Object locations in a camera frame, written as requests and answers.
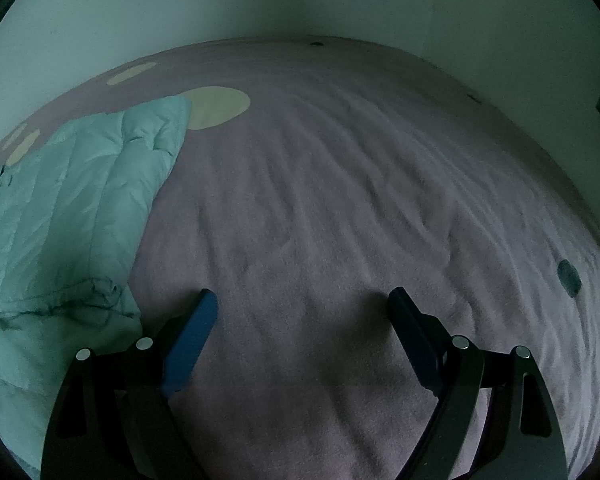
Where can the pink dotted blanket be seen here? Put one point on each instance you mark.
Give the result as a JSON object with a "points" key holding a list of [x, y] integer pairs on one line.
{"points": [[330, 185]]}

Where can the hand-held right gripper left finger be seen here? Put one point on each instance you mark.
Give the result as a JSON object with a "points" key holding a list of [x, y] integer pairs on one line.
{"points": [[192, 340]]}

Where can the light green down jacket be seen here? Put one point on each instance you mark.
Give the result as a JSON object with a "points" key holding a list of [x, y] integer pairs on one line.
{"points": [[80, 210]]}

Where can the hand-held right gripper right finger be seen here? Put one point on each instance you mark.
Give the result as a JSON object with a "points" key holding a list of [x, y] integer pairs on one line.
{"points": [[420, 345]]}

